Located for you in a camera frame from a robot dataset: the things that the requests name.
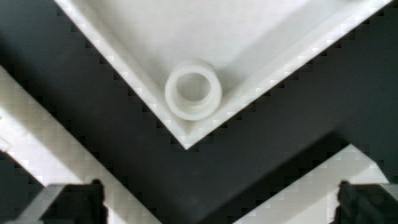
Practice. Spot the white square tabletop part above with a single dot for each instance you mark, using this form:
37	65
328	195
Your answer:
206	51

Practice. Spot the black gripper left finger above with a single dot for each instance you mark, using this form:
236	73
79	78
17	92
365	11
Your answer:
69	204

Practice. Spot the white L-shaped obstacle fence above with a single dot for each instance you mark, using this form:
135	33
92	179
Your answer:
46	149

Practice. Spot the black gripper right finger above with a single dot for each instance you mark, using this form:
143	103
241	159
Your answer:
367	204

